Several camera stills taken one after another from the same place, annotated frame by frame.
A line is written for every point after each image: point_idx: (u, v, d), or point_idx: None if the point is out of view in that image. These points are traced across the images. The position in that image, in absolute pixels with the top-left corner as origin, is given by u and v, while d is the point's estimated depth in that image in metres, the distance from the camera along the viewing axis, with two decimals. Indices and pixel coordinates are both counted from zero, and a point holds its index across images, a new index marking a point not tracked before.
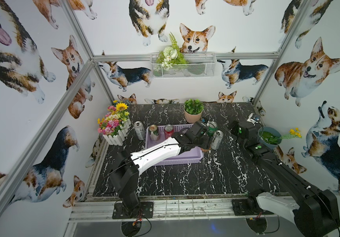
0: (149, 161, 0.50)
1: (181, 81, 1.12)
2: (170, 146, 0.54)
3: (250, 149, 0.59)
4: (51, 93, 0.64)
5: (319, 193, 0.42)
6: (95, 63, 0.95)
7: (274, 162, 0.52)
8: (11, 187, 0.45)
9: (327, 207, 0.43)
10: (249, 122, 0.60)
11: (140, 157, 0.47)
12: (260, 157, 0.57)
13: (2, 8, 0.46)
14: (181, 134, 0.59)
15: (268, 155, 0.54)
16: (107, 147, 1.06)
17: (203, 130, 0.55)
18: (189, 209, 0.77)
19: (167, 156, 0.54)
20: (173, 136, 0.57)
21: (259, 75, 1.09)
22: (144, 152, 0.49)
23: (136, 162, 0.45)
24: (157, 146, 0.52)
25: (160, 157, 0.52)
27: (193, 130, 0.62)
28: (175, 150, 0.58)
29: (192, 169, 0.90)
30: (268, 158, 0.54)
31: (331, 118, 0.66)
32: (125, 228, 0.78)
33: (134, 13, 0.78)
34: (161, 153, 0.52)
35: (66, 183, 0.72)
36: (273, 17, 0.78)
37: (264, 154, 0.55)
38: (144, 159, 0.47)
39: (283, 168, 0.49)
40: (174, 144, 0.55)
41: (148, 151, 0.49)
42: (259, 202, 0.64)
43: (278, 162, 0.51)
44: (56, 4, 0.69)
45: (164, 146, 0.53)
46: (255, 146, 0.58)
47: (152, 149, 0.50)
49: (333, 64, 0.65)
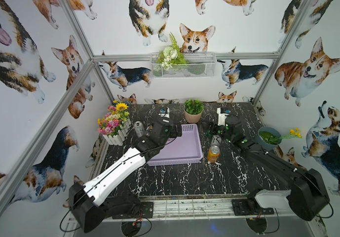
0: (108, 186, 0.43)
1: (181, 81, 1.12)
2: (130, 160, 0.47)
3: (238, 145, 0.60)
4: (52, 93, 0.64)
5: (305, 173, 0.43)
6: (95, 63, 0.95)
7: (261, 152, 0.54)
8: (12, 187, 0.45)
9: (317, 185, 0.45)
10: (235, 118, 0.61)
11: (95, 185, 0.42)
12: (248, 150, 0.58)
13: (2, 8, 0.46)
14: (143, 139, 0.53)
15: (253, 147, 0.56)
16: (107, 147, 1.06)
17: (167, 127, 0.56)
18: (189, 209, 0.77)
19: (131, 171, 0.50)
20: (134, 144, 0.51)
21: (259, 75, 1.09)
22: (101, 177, 0.43)
23: (91, 194, 0.40)
24: (116, 164, 0.46)
25: (120, 176, 0.46)
27: (155, 131, 0.54)
28: (134, 165, 0.50)
29: (192, 169, 0.90)
30: (255, 149, 0.56)
31: (331, 118, 0.66)
32: (125, 227, 0.78)
33: (134, 13, 0.78)
34: (120, 172, 0.45)
35: (66, 183, 0.72)
36: (273, 16, 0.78)
37: (250, 146, 0.57)
38: (100, 185, 0.42)
39: (271, 157, 0.51)
40: (136, 156, 0.48)
41: (104, 175, 0.44)
42: (259, 202, 0.64)
43: (264, 151, 0.54)
44: (56, 4, 0.69)
45: (122, 162, 0.47)
46: (242, 140, 0.60)
47: (108, 172, 0.44)
49: (333, 64, 0.65)
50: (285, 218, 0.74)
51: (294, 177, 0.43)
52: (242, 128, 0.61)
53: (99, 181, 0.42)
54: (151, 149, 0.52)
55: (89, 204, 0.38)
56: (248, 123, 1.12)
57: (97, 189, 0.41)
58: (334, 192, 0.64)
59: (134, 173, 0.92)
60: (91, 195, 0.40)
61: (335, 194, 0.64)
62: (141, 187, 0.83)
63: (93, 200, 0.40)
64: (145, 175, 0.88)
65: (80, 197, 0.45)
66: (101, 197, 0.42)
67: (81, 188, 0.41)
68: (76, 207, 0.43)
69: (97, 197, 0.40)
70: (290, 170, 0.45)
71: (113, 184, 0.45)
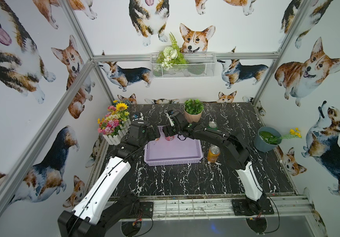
0: (100, 202, 0.42)
1: (181, 80, 1.12)
2: (116, 169, 0.47)
3: (184, 130, 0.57)
4: (51, 93, 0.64)
5: (231, 135, 0.58)
6: (95, 63, 0.95)
7: (202, 129, 0.67)
8: (11, 187, 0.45)
9: (239, 141, 0.62)
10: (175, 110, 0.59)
11: (86, 205, 0.40)
12: (193, 131, 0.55)
13: (2, 8, 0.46)
14: (123, 145, 0.52)
15: (196, 127, 0.69)
16: (107, 147, 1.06)
17: (143, 127, 0.58)
18: (189, 209, 0.77)
19: (119, 180, 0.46)
20: (114, 154, 0.50)
21: (259, 75, 1.09)
22: (89, 196, 0.42)
23: (85, 217, 0.38)
24: (101, 177, 0.45)
25: (110, 189, 0.45)
27: (132, 135, 0.55)
28: (121, 172, 0.49)
29: (192, 169, 0.90)
30: (198, 128, 0.69)
31: (331, 118, 0.66)
32: (125, 228, 0.78)
33: (134, 13, 0.78)
34: (108, 184, 0.44)
35: (66, 183, 0.72)
36: (273, 17, 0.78)
37: (194, 127, 0.70)
38: (91, 204, 0.40)
39: (208, 131, 0.64)
40: (120, 164, 0.48)
41: (92, 192, 0.42)
42: (252, 198, 0.66)
43: (203, 128, 0.67)
44: (56, 4, 0.69)
45: (108, 174, 0.46)
46: (189, 125, 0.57)
47: (95, 187, 0.43)
49: (333, 64, 0.65)
50: (284, 219, 0.74)
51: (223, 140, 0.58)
52: (183, 116, 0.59)
53: (90, 200, 0.41)
54: (133, 151, 0.52)
55: (86, 225, 0.37)
56: (248, 123, 1.12)
57: (90, 209, 0.40)
58: (334, 192, 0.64)
59: (134, 173, 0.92)
60: (85, 217, 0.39)
61: (335, 194, 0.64)
62: (141, 187, 0.83)
63: (89, 220, 0.38)
64: (145, 175, 0.87)
65: (72, 225, 0.42)
66: (96, 215, 0.40)
67: (70, 214, 0.38)
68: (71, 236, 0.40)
69: (92, 216, 0.39)
70: (221, 136, 0.59)
71: (105, 198, 0.44)
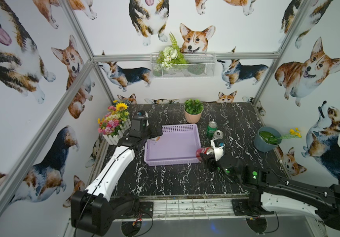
0: (111, 181, 0.45)
1: (181, 81, 1.12)
2: (122, 155, 0.51)
3: (249, 183, 0.52)
4: (51, 92, 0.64)
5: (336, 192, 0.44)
6: (95, 63, 0.95)
7: (282, 183, 0.49)
8: (11, 187, 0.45)
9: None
10: (230, 158, 0.53)
11: (98, 184, 0.43)
12: (268, 187, 0.51)
13: (2, 8, 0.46)
14: (127, 137, 0.57)
15: (269, 181, 0.50)
16: (107, 147, 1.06)
17: (144, 121, 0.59)
18: (189, 209, 0.77)
19: (125, 166, 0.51)
20: (120, 143, 0.55)
21: (259, 75, 1.09)
22: (100, 177, 0.44)
23: (98, 193, 0.41)
24: (109, 163, 0.48)
25: (118, 172, 0.49)
27: (134, 127, 0.61)
28: (127, 158, 0.53)
29: (192, 169, 0.90)
30: (274, 181, 0.50)
31: (331, 118, 0.66)
32: (125, 227, 0.78)
33: (134, 13, 0.78)
34: (117, 167, 0.48)
35: (66, 183, 0.72)
36: (273, 16, 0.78)
37: (265, 180, 0.50)
38: (103, 183, 0.43)
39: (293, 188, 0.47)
40: (127, 151, 0.53)
41: (102, 174, 0.45)
42: (261, 206, 0.64)
43: (284, 182, 0.49)
44: (56, 4, 0.69)
45: (116, 159, 0.49)
46: (253, 175, 0.52)
47: (104, 170, 0.46)
49: (333, 64, 0.65)
50: (284, 218, 0.74)
51: (335, 206, 0.42)
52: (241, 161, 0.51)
53: (101, 180, 0.44)
54: (136, 142, 0.57)
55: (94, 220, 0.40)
56: (248, 123, 1.12)
57: (102, 187, 0.42)
58: None
59: (134, 173, 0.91)
60: (98, 193, 0.40)
61: None
62: (141, 187, 0.83)
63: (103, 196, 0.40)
64: (145, 175, 0.88)
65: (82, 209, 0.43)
66: (108, 194, 0.43)
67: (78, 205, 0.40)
68: (82, 218, 0.41)
69: (105, 193, 0.42)
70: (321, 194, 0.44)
71: (114, 181, 0.47)
